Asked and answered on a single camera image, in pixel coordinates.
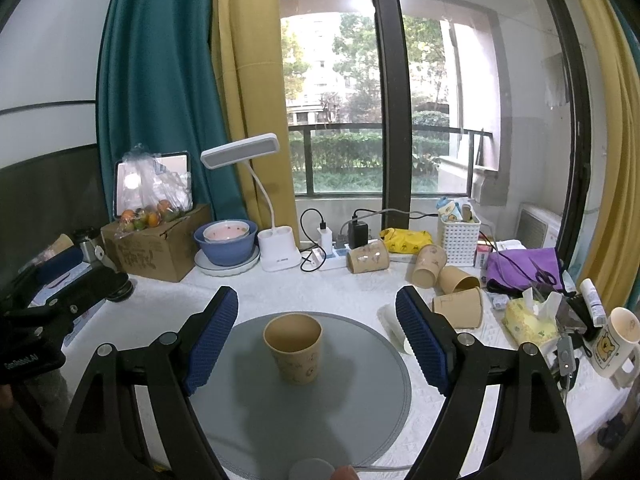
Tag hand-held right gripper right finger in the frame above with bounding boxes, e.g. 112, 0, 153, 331
395, 285, 583, 480

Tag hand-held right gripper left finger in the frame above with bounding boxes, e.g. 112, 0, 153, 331
52, 286, 240, 480

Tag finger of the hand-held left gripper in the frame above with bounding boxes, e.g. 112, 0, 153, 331
47, 266, 136, 317
34, 246, 85, 284

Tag brown printed paper cup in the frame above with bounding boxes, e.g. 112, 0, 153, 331
49, 233, 76, 258
431, 287, 485, 329
438, 265, 482, 295
411, 244, 448, 289
346, 239, 391, 275
263, 312, 323, 387

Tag white paper cup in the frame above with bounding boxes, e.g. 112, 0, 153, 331
377, 302, 417, 356

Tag black lidded jar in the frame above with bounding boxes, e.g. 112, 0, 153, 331
74, 228, 104, 264

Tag cardboard box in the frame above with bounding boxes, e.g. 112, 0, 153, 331
100, 203, 213, 283

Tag white plate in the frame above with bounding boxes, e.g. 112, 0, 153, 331
194, 249, 262, 277

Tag blue bowl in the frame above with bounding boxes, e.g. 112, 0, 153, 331
194, 222, 260, 267

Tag yellow printed bag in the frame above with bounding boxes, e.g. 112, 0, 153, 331
379, 228, 434, 255

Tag clear bag of fruit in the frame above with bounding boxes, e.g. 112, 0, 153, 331
117, 144, 194, 234

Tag white plastic basket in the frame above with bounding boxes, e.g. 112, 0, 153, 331
437, 210, 482, 267

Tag white desk lamp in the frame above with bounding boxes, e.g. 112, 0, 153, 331
200, 133, 303, 273

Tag yellow tissue pack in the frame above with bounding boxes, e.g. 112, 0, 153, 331
501, 289, 565, 347

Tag pink bowl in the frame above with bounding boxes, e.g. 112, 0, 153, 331
202, 219, 251, 244

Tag grey round mat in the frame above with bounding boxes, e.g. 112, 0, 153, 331
186, 311, 413, 476

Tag white power strip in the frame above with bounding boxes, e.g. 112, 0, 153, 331
300, 244, 362, 272

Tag purple cloth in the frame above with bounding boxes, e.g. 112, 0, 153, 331
484, 247, 567, 295

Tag black charger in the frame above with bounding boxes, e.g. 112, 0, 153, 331
347, 219, 370, 250

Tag black scissors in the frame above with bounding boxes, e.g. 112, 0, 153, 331
529, 256, 559, 287

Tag white air conditioner unit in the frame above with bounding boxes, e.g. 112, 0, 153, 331
515, 202, 564, 252

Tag white tube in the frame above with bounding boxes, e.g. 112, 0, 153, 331
578, 278, 609, 327

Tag white bear mug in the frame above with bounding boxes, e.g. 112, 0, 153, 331
584, 306, 640, 389

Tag teal curtain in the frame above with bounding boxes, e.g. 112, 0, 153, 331
94, 0, 247, 241

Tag balcony railing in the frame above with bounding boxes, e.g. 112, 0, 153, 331
288, 121, 495, 197

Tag yellow curtain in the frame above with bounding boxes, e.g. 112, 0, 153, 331
209, 0, 302, 247
556, 0, 640, 313

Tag black cable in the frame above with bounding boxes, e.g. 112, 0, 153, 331
298, 208, 329, 275

